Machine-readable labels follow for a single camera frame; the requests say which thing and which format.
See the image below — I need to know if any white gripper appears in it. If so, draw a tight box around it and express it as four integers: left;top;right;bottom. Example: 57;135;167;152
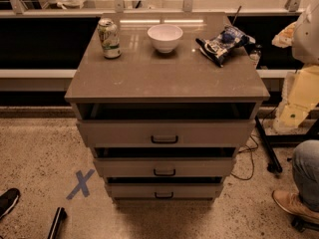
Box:
273;65;319;132

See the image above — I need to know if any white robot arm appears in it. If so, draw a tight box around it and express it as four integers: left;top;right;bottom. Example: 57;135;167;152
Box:
272;0;319;132

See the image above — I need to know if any grey drawer cabinet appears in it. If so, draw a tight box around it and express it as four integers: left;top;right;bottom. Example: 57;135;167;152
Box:
64;11;271;204

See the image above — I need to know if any clear water bottle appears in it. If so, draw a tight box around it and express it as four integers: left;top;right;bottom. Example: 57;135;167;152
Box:
249;44;262;68

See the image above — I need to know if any blue jeans leg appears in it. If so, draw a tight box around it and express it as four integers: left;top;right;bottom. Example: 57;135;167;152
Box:
292;140;319;212

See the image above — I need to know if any black tripod leg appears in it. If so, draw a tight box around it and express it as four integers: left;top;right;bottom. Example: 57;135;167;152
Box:
255;117;282;174

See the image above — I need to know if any blue chip bag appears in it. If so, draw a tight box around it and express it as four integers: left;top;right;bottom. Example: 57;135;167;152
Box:
195;25;255;67

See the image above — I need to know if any brown shoe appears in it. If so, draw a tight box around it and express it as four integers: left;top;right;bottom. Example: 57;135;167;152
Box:
272;190;319;224

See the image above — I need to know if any white bowl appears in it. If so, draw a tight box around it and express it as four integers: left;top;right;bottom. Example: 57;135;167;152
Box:
148;24;183;53

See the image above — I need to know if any green soda can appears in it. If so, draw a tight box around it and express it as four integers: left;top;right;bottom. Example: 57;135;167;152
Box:
98;18;121;59

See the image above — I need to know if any blue tape cross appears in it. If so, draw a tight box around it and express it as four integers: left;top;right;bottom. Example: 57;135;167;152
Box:
67;169;95;200

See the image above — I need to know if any black stand leg left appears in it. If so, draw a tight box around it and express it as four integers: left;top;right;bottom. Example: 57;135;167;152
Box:
47;207;67;239

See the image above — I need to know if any black shoe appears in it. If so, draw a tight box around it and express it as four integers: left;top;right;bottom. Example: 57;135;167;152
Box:
0;188;20;219

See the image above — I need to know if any black floor cable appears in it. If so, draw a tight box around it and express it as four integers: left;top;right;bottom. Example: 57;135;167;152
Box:
230;107;278;181

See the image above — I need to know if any middle drawer with black handle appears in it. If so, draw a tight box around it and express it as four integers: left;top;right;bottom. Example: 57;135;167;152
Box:
93;157;235;177

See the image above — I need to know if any drawer with black handle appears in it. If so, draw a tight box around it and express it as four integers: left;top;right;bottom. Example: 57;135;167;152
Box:
93;157;235;177
105;183;223;199
77;119;255;147

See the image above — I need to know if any bottom drawer with black handle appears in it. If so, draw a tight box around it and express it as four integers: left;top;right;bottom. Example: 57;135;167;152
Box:
105;183;223;199

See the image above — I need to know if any top drawer with black handle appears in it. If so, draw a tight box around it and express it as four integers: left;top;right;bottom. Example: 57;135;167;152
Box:
77;119;255;147

